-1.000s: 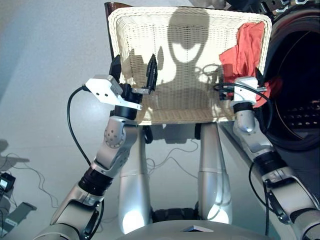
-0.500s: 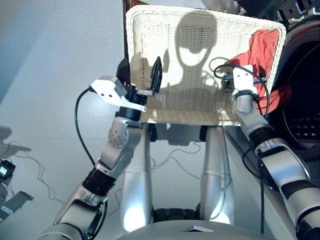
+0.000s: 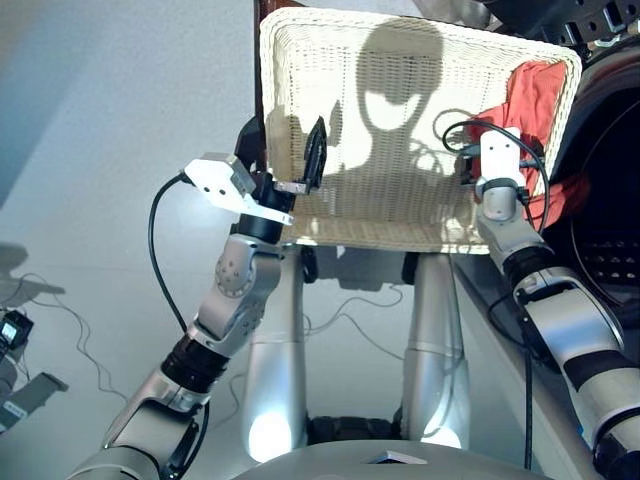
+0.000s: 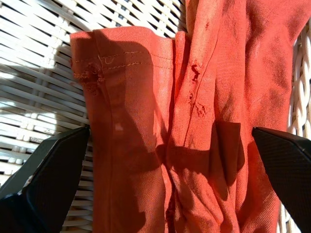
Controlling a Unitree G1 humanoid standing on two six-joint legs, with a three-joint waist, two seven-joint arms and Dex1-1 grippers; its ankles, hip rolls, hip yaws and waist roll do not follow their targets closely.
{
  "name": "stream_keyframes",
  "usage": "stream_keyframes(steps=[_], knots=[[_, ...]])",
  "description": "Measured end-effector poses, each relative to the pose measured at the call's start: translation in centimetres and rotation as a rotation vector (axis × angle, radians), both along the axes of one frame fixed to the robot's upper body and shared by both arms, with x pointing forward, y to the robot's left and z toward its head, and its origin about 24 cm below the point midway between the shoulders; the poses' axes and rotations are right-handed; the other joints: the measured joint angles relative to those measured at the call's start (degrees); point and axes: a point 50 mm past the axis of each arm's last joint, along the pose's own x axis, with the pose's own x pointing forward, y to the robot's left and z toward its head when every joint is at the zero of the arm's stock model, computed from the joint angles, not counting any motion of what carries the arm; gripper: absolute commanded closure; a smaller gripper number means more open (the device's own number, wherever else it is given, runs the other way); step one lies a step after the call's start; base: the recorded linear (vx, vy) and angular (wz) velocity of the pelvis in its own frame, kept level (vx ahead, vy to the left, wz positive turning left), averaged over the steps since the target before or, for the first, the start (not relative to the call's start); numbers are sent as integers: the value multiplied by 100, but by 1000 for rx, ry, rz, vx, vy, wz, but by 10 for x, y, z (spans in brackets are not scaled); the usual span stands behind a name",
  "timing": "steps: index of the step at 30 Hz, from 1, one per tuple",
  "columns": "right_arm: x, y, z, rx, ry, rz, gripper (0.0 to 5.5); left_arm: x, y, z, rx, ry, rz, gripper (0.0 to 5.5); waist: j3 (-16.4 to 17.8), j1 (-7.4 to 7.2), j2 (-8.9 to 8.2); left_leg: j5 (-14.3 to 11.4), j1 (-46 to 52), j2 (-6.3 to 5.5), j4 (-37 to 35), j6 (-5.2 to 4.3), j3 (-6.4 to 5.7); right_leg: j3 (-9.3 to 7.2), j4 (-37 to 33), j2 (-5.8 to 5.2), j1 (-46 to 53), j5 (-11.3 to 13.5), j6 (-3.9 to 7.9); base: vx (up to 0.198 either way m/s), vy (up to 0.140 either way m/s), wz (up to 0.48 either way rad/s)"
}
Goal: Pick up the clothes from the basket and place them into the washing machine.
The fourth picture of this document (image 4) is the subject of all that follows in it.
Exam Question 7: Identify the pale woven laundry basket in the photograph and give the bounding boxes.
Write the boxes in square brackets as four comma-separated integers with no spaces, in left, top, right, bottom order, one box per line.
[0,0,311,233]

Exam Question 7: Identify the orange-red garment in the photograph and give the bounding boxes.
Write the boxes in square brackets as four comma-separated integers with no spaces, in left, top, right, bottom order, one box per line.
[69,0,311,233]

